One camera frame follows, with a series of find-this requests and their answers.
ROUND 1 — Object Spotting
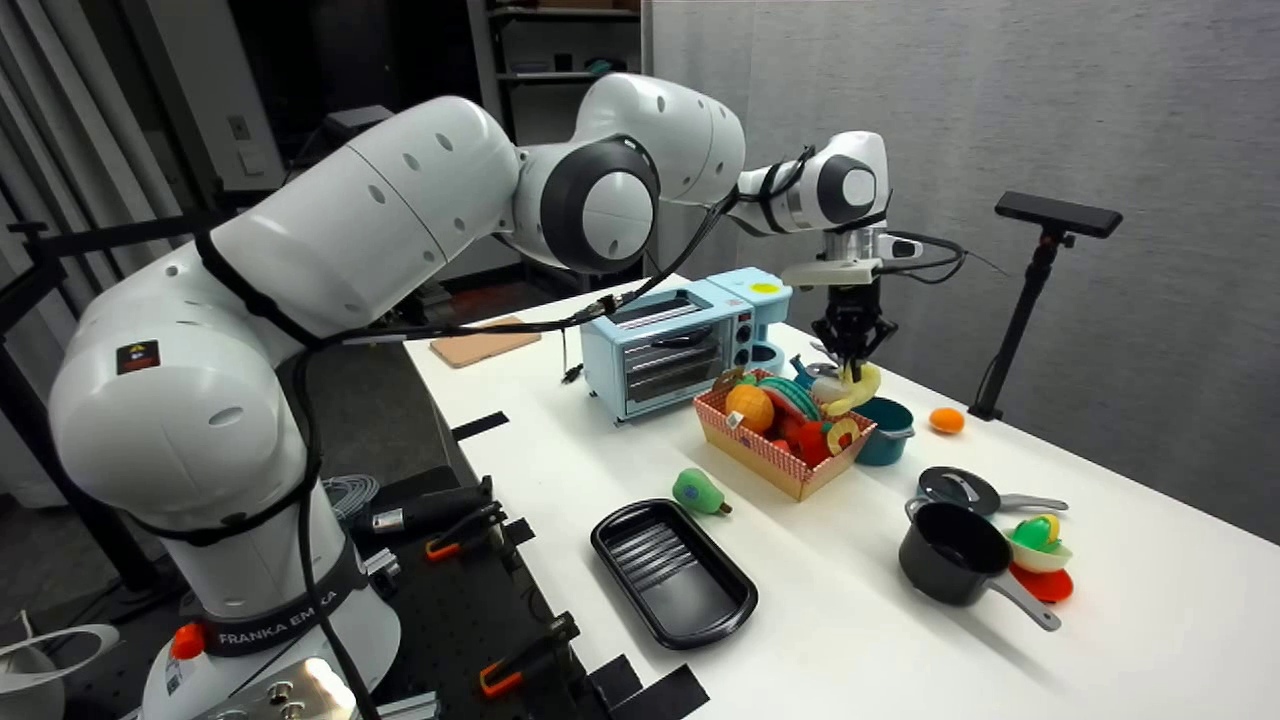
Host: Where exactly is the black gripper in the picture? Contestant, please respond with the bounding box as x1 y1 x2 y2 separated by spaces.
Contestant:
813 280 897 384

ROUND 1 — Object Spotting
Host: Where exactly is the teal toy kettle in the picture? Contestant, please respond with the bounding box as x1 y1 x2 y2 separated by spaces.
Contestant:
786 349 832 390

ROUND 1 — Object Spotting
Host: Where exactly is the green watermelon slice plush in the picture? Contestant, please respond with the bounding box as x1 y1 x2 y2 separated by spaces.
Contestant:
760 370 818 420

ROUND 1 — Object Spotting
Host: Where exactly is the red tomato plush toy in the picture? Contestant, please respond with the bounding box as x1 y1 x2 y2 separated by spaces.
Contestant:
783 415 832 473

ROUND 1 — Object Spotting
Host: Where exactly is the blue toy toaster oven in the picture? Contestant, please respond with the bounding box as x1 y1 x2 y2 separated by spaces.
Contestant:
574 280 760 429

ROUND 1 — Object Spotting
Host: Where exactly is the green pear plush toy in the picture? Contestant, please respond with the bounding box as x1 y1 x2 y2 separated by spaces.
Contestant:
667 463 736 518

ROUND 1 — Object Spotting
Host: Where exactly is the corn toy in white cup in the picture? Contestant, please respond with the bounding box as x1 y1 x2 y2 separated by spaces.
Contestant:
1002 512 1077 575

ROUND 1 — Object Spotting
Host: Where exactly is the red toy plate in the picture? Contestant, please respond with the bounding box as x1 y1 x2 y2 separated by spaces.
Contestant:
1009 554 1080 607

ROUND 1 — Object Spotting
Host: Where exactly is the teal bowl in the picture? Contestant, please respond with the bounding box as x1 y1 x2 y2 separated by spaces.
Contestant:
853 390 920 473

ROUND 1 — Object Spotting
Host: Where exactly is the black ribbed tray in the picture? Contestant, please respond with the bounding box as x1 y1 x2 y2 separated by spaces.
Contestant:
589 497 762 651

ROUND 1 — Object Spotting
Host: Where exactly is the black shelf rack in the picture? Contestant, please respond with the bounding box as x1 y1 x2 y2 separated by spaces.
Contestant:
463 0 657 142

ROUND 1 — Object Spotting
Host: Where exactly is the black handheld tool teal band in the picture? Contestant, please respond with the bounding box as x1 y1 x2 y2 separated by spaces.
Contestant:
347 481 495 543

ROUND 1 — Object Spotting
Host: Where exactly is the black base platform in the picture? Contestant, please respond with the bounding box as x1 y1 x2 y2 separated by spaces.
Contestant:
362 454 716 720

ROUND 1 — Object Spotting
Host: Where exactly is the wrist mounted camera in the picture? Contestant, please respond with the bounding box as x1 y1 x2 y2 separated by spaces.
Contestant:
780 230 926 293

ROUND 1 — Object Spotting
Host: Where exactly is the black camera stand pole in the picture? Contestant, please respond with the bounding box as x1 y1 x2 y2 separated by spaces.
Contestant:
967 218 1077 422

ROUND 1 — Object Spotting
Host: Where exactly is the black pot grey handle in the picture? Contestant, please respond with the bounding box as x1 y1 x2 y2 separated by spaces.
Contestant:
897 500 1066 634

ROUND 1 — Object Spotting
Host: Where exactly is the black camera bar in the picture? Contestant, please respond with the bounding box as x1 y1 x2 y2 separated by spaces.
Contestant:
991 188 1128 242

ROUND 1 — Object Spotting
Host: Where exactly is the black table bracket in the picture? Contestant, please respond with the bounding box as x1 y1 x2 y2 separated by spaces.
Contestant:
448 407 516 442

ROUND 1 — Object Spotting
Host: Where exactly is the black clamp orange handle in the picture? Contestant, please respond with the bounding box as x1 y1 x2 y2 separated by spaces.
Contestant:
475 611 583 703
418 497 534 568

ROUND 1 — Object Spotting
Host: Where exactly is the white ring shaped fixture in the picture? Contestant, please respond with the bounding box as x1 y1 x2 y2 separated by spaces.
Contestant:
0 618 122 720

